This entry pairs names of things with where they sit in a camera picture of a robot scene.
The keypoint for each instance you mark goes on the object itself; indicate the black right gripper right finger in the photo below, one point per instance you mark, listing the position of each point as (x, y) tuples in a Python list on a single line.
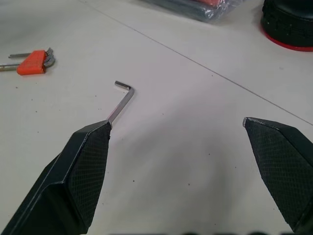
[(281, 161)]

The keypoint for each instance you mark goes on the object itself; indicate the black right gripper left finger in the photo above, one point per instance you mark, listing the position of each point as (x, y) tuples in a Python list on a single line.
[(73, 171)]

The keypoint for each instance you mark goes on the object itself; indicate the silver hex key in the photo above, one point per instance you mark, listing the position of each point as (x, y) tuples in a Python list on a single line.
[(123, 101)]

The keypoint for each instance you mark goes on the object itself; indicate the red plastic hex key holder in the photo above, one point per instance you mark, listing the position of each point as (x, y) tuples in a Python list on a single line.
[(31, 63)]

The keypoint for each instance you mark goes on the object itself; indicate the orange hex key set holder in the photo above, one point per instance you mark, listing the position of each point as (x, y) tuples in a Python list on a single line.
[(9, 66)]

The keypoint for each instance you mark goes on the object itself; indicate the grey metal hex key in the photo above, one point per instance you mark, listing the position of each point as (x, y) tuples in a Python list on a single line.
[(19, 55)]

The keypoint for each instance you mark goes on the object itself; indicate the black round red-based object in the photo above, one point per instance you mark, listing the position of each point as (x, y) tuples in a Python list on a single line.
[(288, 23)]

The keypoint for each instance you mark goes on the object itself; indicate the clear plastic bag of tools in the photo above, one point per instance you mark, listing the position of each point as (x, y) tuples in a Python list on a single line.
[(195, 8)]

